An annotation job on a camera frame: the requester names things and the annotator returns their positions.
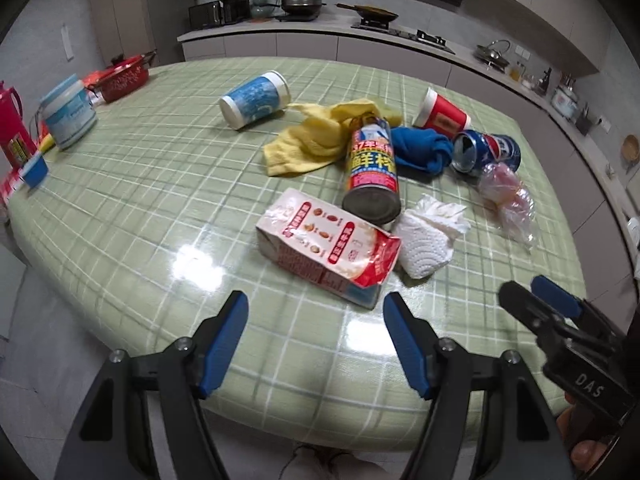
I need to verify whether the white and blue tub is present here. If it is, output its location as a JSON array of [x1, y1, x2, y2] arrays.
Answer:
[[39, 74, 98, 150]]

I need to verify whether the wok with wooden handle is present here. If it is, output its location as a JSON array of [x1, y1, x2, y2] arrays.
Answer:
[[336, 3, 399, 22]]

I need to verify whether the red cooking pot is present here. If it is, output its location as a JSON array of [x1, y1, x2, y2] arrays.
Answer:
[[87, 50, 158, 104]]

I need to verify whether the pan with glass lid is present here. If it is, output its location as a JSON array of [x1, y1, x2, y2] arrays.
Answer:
[[260, 0, 327, 17]]

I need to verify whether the blue cloth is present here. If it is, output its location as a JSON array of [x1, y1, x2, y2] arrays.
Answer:
[[390, 126, 455, 176]]

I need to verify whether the red and white paper cup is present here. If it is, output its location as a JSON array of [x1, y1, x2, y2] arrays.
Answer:
[[412, 87, 472, 133]]

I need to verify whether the clear plastic bag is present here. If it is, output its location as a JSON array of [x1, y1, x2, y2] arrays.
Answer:
[[477, 162, 536, 251]]

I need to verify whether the red thermos flask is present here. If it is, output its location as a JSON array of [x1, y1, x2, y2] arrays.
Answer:
[[0, 80, 38, 168]]

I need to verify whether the red packet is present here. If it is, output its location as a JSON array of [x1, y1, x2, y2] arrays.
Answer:
[[0, 167, 26, 206]]

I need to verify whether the red and white carton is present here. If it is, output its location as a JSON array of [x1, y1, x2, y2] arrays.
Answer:
[[256, 188, 402, 309]]

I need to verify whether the blue soda can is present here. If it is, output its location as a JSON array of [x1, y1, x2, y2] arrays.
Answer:
[[450, 129, 522, 176]]

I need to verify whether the tall grey cabinet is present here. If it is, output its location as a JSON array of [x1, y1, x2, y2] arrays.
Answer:
[[90, 0, 196, 66]]

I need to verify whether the black toaster oven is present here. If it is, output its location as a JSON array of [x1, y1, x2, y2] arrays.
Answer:
[[188, 1, 224, 31]]

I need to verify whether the white rice cooker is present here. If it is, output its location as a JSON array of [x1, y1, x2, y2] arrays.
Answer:
[[551, 74, 581, 121]]

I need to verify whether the blue and white paper cup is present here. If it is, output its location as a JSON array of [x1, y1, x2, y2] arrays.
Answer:
[[219, 71, 292, 131]]

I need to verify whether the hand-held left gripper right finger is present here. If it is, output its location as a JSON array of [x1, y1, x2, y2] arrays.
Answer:
[[382, 291, 576, 480]]

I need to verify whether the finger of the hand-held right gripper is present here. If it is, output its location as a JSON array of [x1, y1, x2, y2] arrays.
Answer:
[[530, 275, 626, 337], [499, 281, 572, 357]]

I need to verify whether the person's right hand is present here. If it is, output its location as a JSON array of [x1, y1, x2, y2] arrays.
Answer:
[[556, 392, 631, 468]]

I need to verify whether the dark utensil holder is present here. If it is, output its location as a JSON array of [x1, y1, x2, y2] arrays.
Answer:
[[575, 105, 596, 136]]

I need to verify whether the small blue cup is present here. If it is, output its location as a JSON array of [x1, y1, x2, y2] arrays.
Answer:
[[22, 152, 49, 188]]

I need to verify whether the red and blue spray can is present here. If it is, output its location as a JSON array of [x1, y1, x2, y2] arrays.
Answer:
[[342, 115, 402, 226]]

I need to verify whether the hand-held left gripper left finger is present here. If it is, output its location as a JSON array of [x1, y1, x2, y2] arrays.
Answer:
[[55, 290, 250, 480]]

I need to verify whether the black gas stove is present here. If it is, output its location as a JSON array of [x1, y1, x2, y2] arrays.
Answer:
[[351, 19, 456, 55]]

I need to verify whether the yellow cloth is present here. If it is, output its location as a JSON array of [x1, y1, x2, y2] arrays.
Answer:
[[263, 97, 403, 177]]

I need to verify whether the person's shoe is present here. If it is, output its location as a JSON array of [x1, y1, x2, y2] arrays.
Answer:
[[290, 442, 361, 480]]

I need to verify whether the crumpled white paper towel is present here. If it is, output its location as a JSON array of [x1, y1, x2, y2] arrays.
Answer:
[[391, 195, 472, 279]]

